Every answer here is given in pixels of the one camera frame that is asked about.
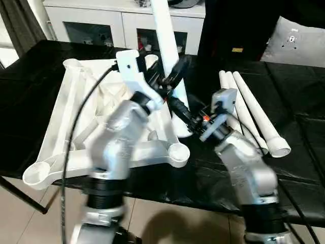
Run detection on white plastic table leg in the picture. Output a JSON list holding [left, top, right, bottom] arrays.
[[218, 71, 246, 137], [225, 71, 270, 156], [232, 71, 291, 159], [151, 0, 194, 138]]

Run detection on white plastic table top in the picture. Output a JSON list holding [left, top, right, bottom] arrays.
[[22, 54, 191, 191]]

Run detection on black furniture with yellow label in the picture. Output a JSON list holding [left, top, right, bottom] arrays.
[[197, 0, 325, 64]]

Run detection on white glass-door cabinet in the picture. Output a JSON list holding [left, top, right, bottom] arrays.
[[43, 0, 207, 56]]

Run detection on grey cushion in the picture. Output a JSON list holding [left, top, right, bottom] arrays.
[[261, 15, 325, 69]]

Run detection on black work mat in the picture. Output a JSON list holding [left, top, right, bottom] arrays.
[[0, 39, 325, 225]]

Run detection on grey pleated curtain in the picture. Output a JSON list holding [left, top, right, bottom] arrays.
[[0, 0, 52, 70]]

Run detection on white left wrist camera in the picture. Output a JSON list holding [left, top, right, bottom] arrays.
[[115, 49, 166, 110]]

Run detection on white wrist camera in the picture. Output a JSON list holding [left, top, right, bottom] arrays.
[[199, 87, 238, 143], [115, 49, 166, 110]]

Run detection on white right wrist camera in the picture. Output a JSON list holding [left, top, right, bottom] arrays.
[[199, 87, 238, 143]]

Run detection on black metal frame bar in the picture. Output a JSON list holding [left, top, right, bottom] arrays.
[[0, 174, 49, 215]]

